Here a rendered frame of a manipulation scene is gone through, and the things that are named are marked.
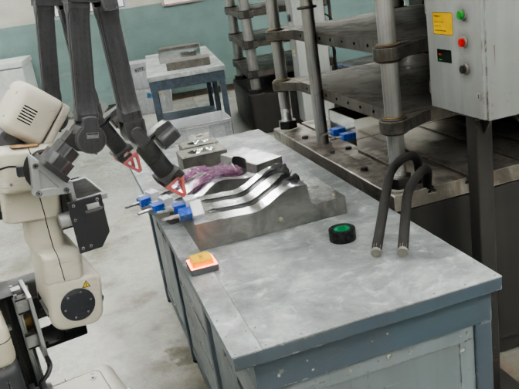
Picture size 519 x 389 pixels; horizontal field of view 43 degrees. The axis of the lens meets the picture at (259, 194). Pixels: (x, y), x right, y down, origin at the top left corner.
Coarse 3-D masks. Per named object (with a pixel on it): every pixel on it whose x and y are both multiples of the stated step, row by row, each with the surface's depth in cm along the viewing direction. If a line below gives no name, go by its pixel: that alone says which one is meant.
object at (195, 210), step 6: (192, 204) 209; (198, 204) 210; (180, 210) 208; (186, 210) 208; (192, 210) 208; (198, 210) 208; (168, 216) 209; (174, 216) 209; (180, 216) 207; (186, 216) 209; (192, 216) 209; (198, 216) 209
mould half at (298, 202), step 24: (264, 168) 233; (288, 192) 210; (312, 192) 224; (336, 192) 221; (216, 216) 207; (240, 216) 207; (264, 216) 209; (288, 216) 212; (312, 216) 215; (216, 240) 207; (240, 240) 209
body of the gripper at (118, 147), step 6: (114, 138) 226; (120, 138) 228; (108, 144) 226; (114, 144) 226; (120, 144) 227; (126, 144) 229; (114, 150) 227; (120, 150) 227; (126, 150) 226; (114, 156) 229; (120, 156) 226
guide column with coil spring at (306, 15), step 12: (300, 0) 285; (312, 12) 286; (312, 24) 288; (312, 36) 289; (312, 48) 290; (312, 60) 292; (312, 72) 294; (312, 84) 296; (312, 96) 299; (324, 108) 301; (324, 120) 302; (324, 132) 303; (324, 144) 305
